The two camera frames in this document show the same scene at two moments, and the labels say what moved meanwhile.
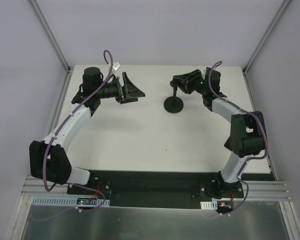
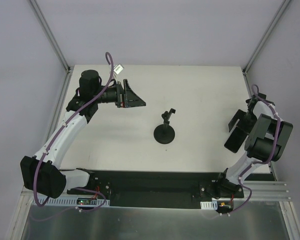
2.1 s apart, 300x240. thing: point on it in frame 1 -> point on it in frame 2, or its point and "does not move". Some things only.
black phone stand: [174, 104] -> [165, 133]
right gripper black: [190, 81] -> [245, 124]
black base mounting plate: [188, 189] does not move
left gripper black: [122, 89] -> [120, 95]
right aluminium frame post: [280, 11] does not move
